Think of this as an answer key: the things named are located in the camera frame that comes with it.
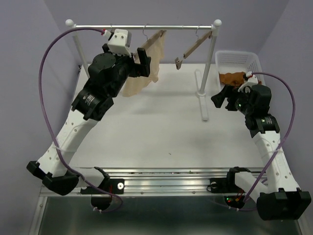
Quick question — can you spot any beige underwear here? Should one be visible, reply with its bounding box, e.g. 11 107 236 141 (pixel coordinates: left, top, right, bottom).
122 30 167 97

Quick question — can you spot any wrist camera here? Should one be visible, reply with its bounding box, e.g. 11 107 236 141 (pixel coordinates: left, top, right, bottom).
238 71 259 93
102 29 132 57

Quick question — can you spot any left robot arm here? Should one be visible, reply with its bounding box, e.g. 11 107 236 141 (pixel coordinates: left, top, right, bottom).
26 44 151 196

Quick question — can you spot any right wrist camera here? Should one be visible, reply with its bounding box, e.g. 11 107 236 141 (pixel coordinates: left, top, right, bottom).
238 71 259 93

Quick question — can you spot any wooden clip hanger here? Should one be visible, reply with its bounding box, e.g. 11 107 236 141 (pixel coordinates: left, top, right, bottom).
135 29 167 63
175 26 212 70

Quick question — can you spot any aluminium mounting rail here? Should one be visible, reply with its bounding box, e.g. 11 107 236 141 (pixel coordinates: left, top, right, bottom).
40 167 272 198

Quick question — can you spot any white metal clothes rack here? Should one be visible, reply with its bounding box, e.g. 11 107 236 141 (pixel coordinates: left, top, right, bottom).
66 19 222 121

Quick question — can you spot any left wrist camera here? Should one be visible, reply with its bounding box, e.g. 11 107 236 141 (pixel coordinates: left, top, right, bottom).
102 29 132 57

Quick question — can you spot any brown underwear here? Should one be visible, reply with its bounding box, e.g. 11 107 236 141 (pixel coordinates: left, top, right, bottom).
219 71 246 88

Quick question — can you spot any white plastic basket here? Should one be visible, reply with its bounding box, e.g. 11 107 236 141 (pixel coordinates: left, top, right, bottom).
215 50 262 92

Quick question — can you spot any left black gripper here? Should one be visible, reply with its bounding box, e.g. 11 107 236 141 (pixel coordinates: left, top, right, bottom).
103 44 151 98

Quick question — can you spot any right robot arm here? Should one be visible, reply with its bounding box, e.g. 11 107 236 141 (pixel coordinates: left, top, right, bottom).
211 84 312 220

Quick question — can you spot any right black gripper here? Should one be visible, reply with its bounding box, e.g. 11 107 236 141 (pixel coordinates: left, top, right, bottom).
210 84 254 116

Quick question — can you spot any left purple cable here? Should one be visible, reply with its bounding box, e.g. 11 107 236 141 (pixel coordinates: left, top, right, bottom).
42 27 123 213

